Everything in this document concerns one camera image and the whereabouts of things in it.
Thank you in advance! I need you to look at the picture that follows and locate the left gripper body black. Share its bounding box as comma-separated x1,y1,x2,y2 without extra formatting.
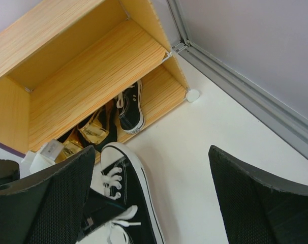
0,159,20,189

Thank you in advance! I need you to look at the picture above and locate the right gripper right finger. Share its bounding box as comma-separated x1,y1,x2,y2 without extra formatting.
208,145,308,243

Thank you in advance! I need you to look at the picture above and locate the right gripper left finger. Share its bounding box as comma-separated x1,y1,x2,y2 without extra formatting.
0,146,95,243

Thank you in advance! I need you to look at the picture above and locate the gold loafer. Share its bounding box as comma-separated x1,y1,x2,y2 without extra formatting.
77,99,117,152
56,127,85,163

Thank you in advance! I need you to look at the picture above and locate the black white sneaker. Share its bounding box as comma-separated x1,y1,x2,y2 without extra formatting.
116,79,145,134
77,142,165,243

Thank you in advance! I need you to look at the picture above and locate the wooden shoe cabinet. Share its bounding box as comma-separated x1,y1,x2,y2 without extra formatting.
0,1,199,156

